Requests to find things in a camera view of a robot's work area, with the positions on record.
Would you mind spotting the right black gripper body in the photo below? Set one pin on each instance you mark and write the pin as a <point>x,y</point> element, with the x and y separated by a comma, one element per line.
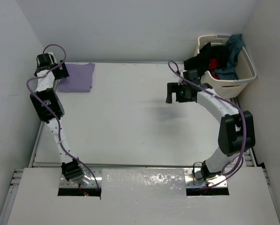
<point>182,95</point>

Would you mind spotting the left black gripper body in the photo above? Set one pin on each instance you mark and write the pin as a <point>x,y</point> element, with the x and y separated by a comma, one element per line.
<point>61,73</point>

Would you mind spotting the black garment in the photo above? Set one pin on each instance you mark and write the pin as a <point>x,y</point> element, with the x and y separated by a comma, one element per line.
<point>201,61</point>

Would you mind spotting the purple t shirt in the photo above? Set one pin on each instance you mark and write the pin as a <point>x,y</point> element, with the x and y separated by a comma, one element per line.
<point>79,80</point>

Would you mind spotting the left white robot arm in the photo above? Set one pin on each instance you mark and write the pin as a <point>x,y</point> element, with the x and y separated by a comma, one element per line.
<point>50,111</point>

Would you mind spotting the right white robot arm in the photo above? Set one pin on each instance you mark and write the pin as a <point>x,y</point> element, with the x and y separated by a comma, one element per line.
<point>236,130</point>

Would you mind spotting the red garment in basket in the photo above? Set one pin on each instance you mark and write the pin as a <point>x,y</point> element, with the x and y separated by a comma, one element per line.
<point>214,64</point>

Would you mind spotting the beige laundry basket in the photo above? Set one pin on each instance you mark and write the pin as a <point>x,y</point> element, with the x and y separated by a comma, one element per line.
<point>245,70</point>

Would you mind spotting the teal shirt in basket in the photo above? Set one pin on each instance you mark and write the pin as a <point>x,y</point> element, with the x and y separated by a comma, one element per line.
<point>234,45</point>

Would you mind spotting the white front cover board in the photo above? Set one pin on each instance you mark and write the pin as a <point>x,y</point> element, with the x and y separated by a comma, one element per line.
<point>142,197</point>

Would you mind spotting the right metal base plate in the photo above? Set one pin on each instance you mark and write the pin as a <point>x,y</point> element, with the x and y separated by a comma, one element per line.
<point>192,179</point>

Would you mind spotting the metal base plate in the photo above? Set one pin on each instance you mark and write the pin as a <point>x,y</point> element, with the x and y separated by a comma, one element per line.
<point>192,179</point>
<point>87,181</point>

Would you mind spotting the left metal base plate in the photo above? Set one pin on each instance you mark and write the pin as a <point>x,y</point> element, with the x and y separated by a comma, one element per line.
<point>87,181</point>

